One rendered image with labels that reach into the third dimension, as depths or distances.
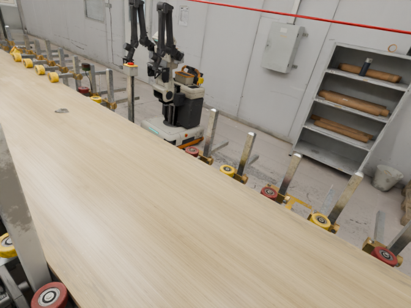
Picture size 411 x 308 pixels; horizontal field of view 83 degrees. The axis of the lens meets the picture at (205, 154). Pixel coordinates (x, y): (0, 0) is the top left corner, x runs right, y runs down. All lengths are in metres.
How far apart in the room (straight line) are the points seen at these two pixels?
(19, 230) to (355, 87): 3.61
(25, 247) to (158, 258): 0.36
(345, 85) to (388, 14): 0.84
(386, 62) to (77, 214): 3.51
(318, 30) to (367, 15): 0.54
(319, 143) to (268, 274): 3.22
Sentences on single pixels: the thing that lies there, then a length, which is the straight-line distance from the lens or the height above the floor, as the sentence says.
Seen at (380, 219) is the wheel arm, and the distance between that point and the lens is 1.51.
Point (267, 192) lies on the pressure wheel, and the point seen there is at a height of 0.90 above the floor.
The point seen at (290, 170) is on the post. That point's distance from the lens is 1.20.
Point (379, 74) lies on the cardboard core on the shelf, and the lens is 3.48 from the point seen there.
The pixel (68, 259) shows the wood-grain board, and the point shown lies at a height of 0.90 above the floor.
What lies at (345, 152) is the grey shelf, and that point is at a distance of 3.93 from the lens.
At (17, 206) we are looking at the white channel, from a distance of 0.72.
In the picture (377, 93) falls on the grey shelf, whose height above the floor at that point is 1.07.
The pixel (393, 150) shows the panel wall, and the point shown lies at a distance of 3.89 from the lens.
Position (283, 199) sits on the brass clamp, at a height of 0.85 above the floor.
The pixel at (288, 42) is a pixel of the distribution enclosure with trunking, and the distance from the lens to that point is 3.65.
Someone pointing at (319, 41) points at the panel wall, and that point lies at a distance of 3.78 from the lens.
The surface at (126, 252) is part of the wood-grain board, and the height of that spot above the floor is 0.90.
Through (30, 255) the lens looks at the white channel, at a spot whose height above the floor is 0.96.
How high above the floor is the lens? 1.60
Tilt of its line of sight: 31 degrees down
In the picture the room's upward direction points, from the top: 10 degrees clockwise
